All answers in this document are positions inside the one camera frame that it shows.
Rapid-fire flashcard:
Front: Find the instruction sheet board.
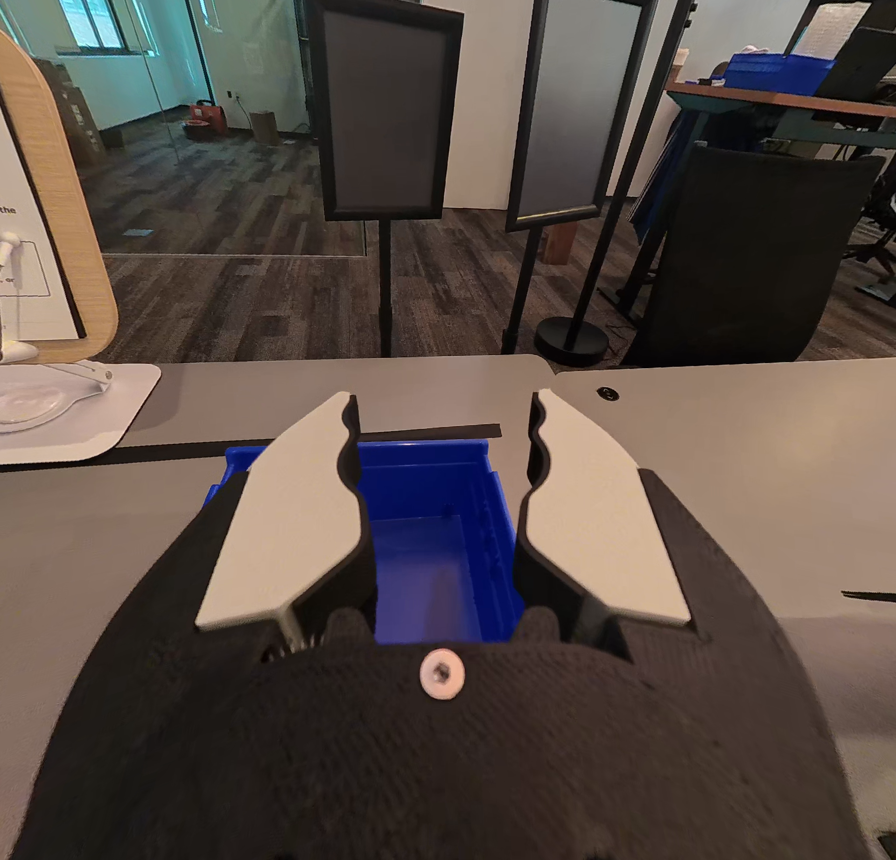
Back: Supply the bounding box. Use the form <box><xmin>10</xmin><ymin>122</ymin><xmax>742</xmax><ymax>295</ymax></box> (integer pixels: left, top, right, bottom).
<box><xmin>0</xmin><ymin>100</ymin><xmax>88</xmax><ymax>343</ymax></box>

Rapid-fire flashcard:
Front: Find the black framed sign stand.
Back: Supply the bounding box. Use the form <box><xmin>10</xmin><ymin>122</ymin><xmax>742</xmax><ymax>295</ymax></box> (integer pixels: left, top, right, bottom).
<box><xmin>304</xmin><ymin>0</ymin><xmax>465</xmax><ymax>357</ymax></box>
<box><xmin>500</xmin><ymin>0</ymin><xmax>662</xmax><ymax>357</ymax></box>

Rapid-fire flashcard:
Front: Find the black office chair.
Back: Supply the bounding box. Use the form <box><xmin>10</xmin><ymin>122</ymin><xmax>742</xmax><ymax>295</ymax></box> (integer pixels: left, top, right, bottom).
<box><xmin>630</xmin><ymin>142</ymin><xmax>886</xmax><ymax>367</ymax></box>

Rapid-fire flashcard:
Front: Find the black strip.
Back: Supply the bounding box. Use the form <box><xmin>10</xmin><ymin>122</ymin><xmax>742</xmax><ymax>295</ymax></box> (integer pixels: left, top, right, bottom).
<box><xmin>0</xmin><ymin>422</ymin><xmax>504</xmax><ymax>475</ymax></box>

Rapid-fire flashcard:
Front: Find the wood-topped desk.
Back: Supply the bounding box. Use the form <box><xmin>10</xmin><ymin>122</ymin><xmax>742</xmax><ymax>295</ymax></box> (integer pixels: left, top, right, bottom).
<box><xmin>616</xmin><ymin>79</ymin><xmax>896</xmax><ymax>308</ymax></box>

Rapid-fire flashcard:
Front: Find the blue hanging cloth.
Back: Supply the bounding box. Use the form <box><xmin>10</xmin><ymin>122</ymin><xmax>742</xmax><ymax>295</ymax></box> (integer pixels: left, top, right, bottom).
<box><xmin>630</xmin><ymin>114</ymin><xmax>694</xmax><ymax>245</ymax></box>

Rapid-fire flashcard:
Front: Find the stack of cardboard boxes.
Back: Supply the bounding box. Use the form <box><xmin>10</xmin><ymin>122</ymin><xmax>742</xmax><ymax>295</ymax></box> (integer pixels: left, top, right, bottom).
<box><xmin>34</xmin><ymin>58</ymin><xmax>107</xmax><ymax>168</ymax></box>

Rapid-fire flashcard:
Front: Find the distant blue bin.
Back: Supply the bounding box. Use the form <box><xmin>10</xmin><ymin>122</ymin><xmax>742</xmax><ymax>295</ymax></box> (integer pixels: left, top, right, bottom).
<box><xmin>724</xmin><ymin>51</ymin><xmax>837</xmax><ymax>97</ymax></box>

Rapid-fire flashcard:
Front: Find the white document stand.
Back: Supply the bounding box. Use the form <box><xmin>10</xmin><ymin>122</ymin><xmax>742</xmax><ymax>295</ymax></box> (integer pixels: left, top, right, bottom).
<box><xmin>0</xmin><ymin>30</ymin><xmax>119</xmax><ymax>364</ymax></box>

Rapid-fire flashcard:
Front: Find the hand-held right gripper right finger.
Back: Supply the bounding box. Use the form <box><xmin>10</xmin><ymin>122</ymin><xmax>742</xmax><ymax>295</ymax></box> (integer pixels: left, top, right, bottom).
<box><xmin>513</xmin><ymin>389</ymin><xmax>693</xmax><ymax>642</ymax></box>

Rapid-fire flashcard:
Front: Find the wooden post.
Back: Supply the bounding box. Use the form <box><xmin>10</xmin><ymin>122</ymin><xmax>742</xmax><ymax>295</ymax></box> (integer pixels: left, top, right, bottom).
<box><xmin>542</xmin><ymin>219</ymin><xmax>576</xmax><ymax>266</ymax></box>

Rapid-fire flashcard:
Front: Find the blue plastic bin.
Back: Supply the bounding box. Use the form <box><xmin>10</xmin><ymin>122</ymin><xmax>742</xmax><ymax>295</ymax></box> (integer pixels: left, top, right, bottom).
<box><xmin>203</xmin><ymin>439</ymin><xmax>526</xmax><ymax>645</ymax></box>

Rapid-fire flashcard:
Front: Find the black pole with round base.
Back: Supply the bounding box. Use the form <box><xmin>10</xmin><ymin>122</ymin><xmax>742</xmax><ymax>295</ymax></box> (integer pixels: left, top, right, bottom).
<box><xmin>535</xmin><ymin>0</ymin><xmax>709</xmax><ymax>367</ymax></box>

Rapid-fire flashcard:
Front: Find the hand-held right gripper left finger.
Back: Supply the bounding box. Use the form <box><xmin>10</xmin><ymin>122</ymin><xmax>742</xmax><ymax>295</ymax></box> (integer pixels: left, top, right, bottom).
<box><xmin>195</xmin><ymin>391</ymin><xmax>379</xmax><ymax>649</ymax></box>

